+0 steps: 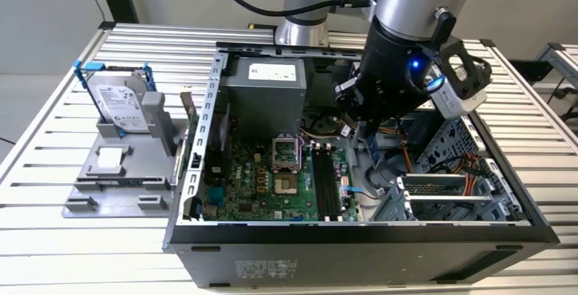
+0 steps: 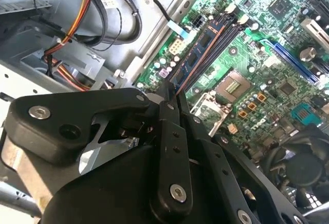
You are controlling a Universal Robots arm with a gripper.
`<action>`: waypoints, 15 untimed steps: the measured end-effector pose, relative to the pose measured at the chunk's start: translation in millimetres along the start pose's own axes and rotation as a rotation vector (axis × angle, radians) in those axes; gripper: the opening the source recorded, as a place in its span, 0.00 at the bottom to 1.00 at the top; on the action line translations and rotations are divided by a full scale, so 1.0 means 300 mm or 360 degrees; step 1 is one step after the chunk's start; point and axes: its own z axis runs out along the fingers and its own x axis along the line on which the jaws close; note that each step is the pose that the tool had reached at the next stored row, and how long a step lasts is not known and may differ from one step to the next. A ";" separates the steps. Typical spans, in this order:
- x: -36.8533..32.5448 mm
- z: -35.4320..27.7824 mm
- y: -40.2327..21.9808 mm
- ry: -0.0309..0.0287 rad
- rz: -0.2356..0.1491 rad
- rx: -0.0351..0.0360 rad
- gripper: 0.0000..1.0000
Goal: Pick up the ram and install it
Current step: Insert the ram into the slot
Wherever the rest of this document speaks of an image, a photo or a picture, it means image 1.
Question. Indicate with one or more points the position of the black table corner cap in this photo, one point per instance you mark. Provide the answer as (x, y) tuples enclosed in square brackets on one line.
[(486, 42), (107, 25)]

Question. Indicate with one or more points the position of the black camera bracket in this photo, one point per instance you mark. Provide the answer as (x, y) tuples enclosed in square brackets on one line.
[(481, 71)]

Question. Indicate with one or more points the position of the black table bracket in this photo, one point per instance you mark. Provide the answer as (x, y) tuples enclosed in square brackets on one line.
[(533, 70)]

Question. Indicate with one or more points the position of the black PC case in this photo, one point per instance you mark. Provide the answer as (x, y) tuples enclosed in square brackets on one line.
[(315, 261)]

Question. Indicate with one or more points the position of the blue expansion slot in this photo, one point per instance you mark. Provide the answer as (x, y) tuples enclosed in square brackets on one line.
[(217, 197)]

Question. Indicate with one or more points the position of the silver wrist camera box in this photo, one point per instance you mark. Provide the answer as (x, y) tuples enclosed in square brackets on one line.
[(456, 100)]

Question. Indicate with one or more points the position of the neighbouring metal slat table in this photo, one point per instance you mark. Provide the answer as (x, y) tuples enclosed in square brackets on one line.
[(565, 58)]

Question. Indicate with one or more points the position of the grey metal disk bay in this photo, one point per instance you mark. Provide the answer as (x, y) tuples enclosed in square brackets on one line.
[(433, 198)]

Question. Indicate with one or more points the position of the silver CPU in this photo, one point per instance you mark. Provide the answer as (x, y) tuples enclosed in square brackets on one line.
[(110, 158)]

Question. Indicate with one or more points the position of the hard disk in blue carrier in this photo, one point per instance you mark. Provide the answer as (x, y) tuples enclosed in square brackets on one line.
[(119, 102)]

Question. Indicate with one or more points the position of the black yellow tag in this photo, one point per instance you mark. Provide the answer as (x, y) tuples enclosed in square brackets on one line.
[(253, 26)]

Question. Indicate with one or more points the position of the dark RAM stick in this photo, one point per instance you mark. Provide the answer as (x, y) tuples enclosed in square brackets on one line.
[(374, 153), (119, 182)]

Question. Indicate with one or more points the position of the black RAM slot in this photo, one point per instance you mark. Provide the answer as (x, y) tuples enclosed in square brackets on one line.
[(321, 183), (333, 183)]

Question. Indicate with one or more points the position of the grey power supply unit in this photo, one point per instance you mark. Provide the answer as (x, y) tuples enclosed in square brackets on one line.
[(266, 105)]

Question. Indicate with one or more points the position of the green motherboard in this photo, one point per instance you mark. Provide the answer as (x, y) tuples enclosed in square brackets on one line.
[(246, 186)]

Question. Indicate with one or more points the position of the grey parts rack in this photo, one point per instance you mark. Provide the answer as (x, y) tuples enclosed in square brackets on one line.
[(141, 163)]

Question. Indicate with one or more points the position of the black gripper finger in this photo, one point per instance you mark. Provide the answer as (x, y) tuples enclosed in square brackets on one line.
[(347, 95)]

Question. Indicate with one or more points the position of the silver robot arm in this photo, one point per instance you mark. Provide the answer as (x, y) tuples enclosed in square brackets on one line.
[(419, 4)]

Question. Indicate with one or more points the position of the CPU socket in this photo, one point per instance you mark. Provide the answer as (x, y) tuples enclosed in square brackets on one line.
[(286, 183)]

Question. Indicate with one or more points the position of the green graphics card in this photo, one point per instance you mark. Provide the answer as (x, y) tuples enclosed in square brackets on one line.
[(191, 112)]

